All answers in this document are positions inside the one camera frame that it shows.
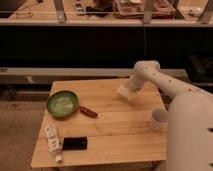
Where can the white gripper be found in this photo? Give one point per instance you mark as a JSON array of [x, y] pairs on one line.
[[135, 84]]

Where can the white sponge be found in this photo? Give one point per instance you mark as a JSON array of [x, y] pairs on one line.
[[126, 92]]

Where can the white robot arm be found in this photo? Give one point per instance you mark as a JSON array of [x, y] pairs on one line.
[[190, 118]]

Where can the white cup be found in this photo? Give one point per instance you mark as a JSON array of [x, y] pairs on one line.
[[158, 119]]

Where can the wooden table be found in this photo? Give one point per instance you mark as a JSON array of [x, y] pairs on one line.
[[120, 133]]

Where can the green frying pan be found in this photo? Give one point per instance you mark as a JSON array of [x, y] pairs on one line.
[[64, 103]]

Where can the black rectangular box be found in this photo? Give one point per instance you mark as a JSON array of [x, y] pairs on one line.
[[74, 143]]

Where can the white tube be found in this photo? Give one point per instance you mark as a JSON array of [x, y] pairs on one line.
[[54, 143]]

